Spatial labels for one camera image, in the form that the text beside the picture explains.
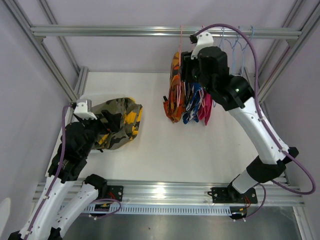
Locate blue hanger of camouflage trousers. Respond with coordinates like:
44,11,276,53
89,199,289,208
223,32,244,76

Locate pink hanger of orange trousers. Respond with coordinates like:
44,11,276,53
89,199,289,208
177,25,183,107

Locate light blue wire hanger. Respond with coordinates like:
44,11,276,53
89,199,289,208
239,25,255,76

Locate white plastic basket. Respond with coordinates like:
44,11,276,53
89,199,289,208
79,92,128,154

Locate white slotted cable duct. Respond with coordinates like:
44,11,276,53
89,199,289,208
81,203,247,216

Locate pink trousers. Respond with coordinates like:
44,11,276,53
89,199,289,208
197,92,213,126

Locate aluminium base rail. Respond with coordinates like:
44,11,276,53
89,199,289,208
32,178,305,207

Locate orange camouflage trousers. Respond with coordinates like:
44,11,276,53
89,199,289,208
163,51,186,123

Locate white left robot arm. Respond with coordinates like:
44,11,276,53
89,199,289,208
8,112,122,240

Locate olive yellow camouflage trousers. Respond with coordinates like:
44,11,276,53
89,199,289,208
92,97,143,152

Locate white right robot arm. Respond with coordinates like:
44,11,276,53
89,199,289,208
180,46,290,202

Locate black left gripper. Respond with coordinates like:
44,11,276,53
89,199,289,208
77,109,121,157

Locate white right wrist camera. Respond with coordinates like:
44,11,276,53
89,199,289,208
190,31,214,60

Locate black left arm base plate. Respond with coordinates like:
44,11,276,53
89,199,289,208
99,185,124,202

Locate blue white patterned trousers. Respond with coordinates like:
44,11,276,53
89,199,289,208
182,83,199,125

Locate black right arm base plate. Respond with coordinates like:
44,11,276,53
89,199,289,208
207,186,258,204

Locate aluminium hanging rail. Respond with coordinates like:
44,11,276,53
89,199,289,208
30,24,302,40

